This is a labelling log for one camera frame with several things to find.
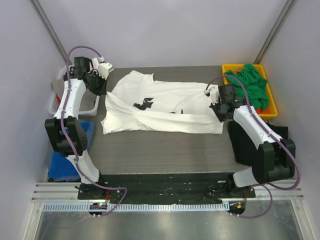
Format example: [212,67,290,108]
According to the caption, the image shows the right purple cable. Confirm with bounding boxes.
[204,74,302,220]

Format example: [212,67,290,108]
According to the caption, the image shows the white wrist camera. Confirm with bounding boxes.
[204,85,220,105]
[92,56,114,79]

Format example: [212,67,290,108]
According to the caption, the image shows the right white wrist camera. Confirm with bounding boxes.
[204,85,220,105]

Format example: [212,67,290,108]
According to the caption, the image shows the aluminium frame rail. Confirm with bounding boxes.
[31,178,305,203]

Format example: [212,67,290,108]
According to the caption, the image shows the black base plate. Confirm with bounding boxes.
[77,172,256,205]

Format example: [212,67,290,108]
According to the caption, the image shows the corner aluminium post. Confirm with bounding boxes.
[29,0,68,63]
[253,0,297,64]

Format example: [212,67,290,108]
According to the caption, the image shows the green t shirt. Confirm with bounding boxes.
[225,64,269,111]

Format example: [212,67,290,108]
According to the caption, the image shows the right corner aluminium post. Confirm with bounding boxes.
[253,0,297,64]

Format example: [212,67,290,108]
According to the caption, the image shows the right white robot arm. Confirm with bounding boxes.
[204,84,301,198]

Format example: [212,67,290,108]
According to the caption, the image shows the blue t shirt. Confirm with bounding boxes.
[47,151,80,182]

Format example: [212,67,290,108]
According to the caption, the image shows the blue checkered cloth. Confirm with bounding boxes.
[46,120,96,182]

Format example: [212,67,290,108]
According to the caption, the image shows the grey cloth in basket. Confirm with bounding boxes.
[51,78,97,112]

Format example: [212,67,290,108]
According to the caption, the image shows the black folded t shirt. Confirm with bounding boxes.
[228,120,295,167]

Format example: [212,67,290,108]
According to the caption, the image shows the red cloth in basket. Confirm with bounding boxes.
[56,95,61,104]

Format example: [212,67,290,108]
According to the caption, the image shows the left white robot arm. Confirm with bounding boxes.
[44,57,114,200]

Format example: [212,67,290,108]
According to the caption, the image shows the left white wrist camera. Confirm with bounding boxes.
[92,56,114,79]

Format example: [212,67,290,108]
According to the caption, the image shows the white plastic basket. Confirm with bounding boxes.
[48,66,100,116]

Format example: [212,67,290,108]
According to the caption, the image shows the white t shirt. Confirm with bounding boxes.
[101,70,223,135]

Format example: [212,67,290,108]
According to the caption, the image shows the yellow plastic bin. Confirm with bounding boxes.
[222,64,278,120]

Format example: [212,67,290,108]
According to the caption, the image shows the white slotted cable duct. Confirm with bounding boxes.
[42,201,230,213]

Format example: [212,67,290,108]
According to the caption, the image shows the left corner aluminium post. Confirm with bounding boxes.
[29,0,68,63]

